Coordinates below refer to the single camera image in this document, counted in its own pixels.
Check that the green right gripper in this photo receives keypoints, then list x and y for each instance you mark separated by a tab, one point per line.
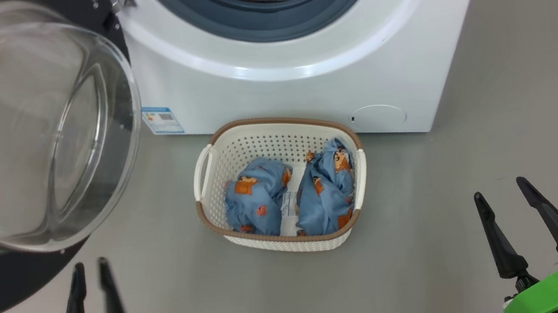
550	296

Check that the blue cartoon-print garment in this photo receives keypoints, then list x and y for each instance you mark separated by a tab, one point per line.
328	193
257	197

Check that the white front-load washing machine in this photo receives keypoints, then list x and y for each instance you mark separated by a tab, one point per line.
276	97

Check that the round white filter cover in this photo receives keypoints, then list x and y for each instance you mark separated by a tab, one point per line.
377	117

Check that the blue energy label sticker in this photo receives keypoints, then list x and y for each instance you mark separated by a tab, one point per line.
163	120

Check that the paper basket label sticker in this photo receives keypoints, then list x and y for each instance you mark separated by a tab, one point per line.
288	204

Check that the white perforated laundry basket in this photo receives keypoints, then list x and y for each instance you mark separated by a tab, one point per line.
266	142

